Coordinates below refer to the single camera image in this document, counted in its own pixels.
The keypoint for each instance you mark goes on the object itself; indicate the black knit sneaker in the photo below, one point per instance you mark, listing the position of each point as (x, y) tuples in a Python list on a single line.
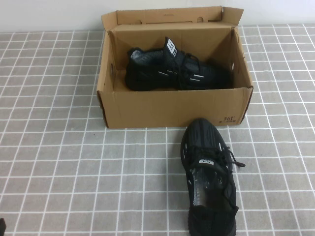
[(204, 137)]

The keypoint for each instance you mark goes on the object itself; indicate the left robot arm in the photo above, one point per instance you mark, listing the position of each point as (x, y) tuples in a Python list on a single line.
[(2, 226)]

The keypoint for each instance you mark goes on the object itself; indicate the brown cardboard shoe box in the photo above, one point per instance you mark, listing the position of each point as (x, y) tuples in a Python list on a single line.
[(172, 108)]

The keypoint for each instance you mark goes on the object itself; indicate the black sneaker white tongue label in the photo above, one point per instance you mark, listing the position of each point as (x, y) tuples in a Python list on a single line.
[(147, 73)]

